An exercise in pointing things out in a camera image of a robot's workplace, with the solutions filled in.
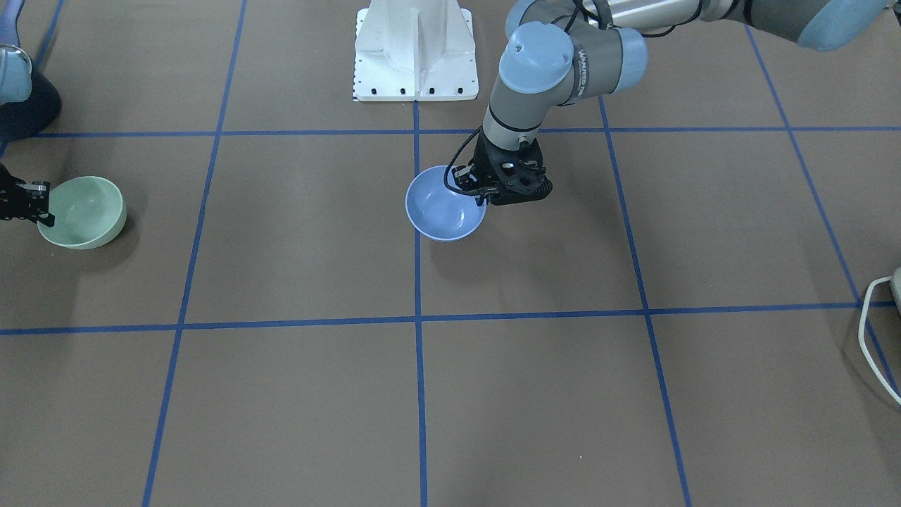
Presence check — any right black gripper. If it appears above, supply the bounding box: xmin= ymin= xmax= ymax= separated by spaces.
xmin=1 ymin=164 xmax=56 ymax=227

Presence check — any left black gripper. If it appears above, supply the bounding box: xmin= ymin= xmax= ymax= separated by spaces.
xmin=453 ymin=132 xmax=553 ymax=206

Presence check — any blue bowl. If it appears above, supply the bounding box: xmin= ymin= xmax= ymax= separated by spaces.
xmin=405 ymin=165 xmax=487 ymax=243

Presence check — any green bowl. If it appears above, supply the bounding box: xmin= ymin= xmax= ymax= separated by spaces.
xmin=37 ymin=176 xmax=127 ymax=250

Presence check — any beige appliance box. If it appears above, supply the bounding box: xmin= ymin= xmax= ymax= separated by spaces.
xmin=888 ymin=268 xmax=901 ymax=312

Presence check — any white pedestal column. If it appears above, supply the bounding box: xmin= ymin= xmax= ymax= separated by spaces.
xmin=352 ymin=1 xmax=479 ymax=102

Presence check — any white appliance cable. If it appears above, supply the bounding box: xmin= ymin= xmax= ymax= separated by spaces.
xmin=858 ymin=277 xmax=901 ymax=407

